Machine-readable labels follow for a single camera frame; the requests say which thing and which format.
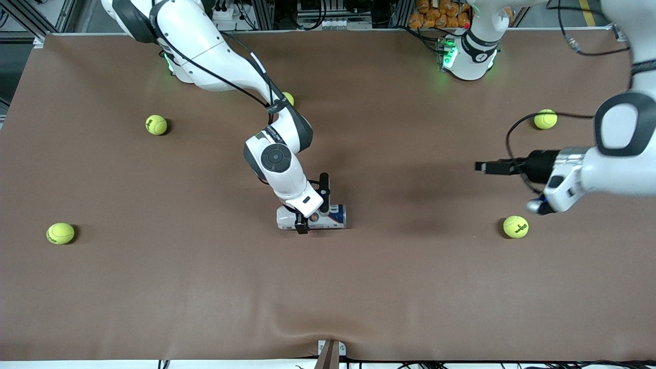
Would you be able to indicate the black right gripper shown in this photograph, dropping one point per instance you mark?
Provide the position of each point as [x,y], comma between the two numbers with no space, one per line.
[301,223]

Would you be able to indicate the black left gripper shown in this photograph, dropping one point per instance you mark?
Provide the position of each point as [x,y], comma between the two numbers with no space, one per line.
[539,165]

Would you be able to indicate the clear printed tennis ball can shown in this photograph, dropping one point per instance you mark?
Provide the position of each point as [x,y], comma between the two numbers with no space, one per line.
[335,216]

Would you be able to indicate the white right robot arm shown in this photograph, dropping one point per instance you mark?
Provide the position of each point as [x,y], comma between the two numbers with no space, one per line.
[205,51]

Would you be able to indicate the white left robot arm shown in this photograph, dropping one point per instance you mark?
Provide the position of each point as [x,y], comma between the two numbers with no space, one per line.
[615,174]

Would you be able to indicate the yellow tennis ball bold print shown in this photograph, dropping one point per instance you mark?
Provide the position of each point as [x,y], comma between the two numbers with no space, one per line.
[515,226]

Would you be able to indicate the yellow tennis ball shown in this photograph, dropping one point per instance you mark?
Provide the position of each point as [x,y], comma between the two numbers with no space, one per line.
[60,233]
[156,124]
[289,98]
[545,119]

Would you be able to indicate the brown table cover mat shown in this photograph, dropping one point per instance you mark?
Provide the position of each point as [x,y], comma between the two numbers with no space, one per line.
[410,282]

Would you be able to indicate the metal table edge clamp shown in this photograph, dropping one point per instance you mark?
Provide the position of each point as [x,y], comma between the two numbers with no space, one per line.
[330,353]

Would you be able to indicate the orange mesh bag pile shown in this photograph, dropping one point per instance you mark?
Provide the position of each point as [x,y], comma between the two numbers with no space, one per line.
[435,13]

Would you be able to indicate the white power strip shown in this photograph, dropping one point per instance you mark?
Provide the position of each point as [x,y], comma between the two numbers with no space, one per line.
[228,18]

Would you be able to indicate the aluminium frame strut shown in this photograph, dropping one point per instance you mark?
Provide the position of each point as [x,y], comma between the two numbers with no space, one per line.
[31,20]

